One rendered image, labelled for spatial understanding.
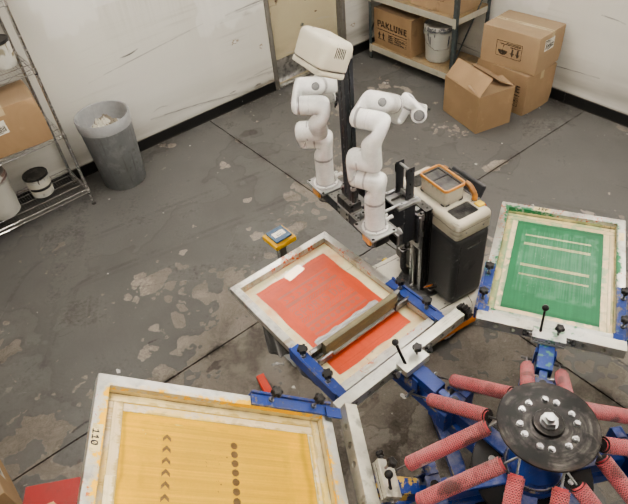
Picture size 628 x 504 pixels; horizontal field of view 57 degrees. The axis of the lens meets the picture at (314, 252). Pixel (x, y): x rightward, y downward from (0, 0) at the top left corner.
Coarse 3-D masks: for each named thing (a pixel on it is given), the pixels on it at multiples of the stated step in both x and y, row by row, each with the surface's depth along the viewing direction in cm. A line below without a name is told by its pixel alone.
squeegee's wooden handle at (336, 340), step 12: (384, 300) 246; (396, 300) 250; (372, 312) 242; (384, 312) 248; (348, 324) 239; (360, 324) 240; (336, 336) 235; (348, 336) 239; (324, 348) 234; (336, 348) 238
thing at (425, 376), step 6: (414, 372) 221; (420, 372) 221; (426, 372) 220; (420, 378) 219; (426, 378) 218; (432, 378) 218; (438, 378) 218; (420, 384) 220; (426, 384) 217; (432, 384) 216; (438, 384) 216; (444, 384) 216; (426, 390) 218; (432, 390) 215; (438, 390) 215
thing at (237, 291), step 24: (312, 240) 289; (336, 240) 287; (288, 264) 282; (360, 264) 274; (240, 288) 269; (384, 288) 265; (264, 312) 257; (288, 336) 246; (408, 336) 240; (384, 360) 232
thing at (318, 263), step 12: (312, 264) 281; (324, 264) 281; (336, 264) 280; (300, 276) 276; (348, 276) 273; (360, 288) 267; (372, 300) 261; (396, 312) 255; (384, 324) 250; (396, 324) 250; (372, 336) 246; (384, 336) 246
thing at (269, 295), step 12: (276, 288) 272; (288, 288) 271; (264, 300) 267; (276, 300) 266; (276, 312) 261; (288, 312) 260; (288, 324) 255; (300, 324) 254; (336, 324) 253; (312, 336) 249; (348, 348) 243; (360, 348) 242; (372, 348) 241; (336, 360) 239; (348, 360) 238; (360, 360) 238
